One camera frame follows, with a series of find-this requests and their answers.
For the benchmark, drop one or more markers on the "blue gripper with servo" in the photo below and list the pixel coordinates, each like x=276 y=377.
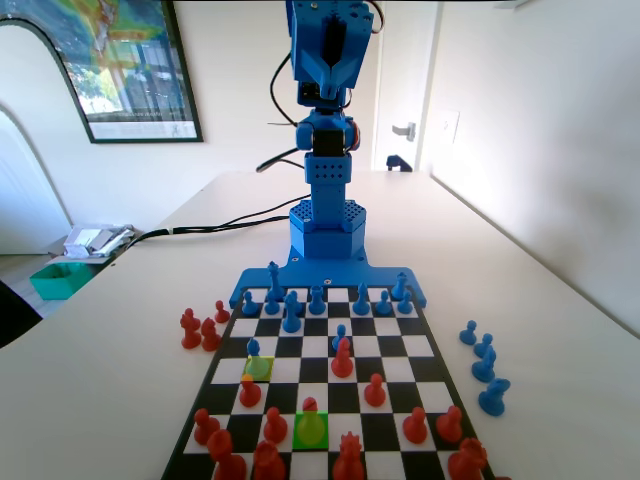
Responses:
x=330 y=74

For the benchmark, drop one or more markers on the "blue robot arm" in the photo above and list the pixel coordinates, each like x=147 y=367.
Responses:
x=327 y=200

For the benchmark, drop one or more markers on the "blue chess king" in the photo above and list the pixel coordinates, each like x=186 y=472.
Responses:
x=274 y=280

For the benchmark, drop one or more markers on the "blue plastic chess rook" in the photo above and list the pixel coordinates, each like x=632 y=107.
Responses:
x=316 y=302
x=398 y=289

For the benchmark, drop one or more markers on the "blue plastic chess bishop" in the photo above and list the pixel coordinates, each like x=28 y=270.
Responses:
x=360 y=305

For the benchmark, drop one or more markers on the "red queen chess piece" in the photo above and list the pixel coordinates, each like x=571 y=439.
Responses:
x=348 y=462

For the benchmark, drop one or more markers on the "white door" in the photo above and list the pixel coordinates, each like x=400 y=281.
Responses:
x=400 y=75

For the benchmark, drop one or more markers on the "black zip tie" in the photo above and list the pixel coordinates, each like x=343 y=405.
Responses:
x=282 y=124

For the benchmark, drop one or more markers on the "blue printed clamp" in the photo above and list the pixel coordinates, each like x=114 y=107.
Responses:
x=395 y=162

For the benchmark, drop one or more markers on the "black framed map poster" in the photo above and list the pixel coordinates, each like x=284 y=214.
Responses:
x=135 y=65

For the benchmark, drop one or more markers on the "blue robot mounting plate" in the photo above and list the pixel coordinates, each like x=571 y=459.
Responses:
x=340 y=277

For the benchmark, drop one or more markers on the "white arched panel dark rim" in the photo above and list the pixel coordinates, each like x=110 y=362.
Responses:
x=30 y=70

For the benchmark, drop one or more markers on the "pile of white packets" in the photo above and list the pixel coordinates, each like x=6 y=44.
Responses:
x=90 y=237

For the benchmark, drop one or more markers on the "black and white chessboard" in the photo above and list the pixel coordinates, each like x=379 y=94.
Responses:
x=315 y=370

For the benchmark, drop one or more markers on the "teal plastic box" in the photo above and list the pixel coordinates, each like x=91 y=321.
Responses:
x=50 y=287

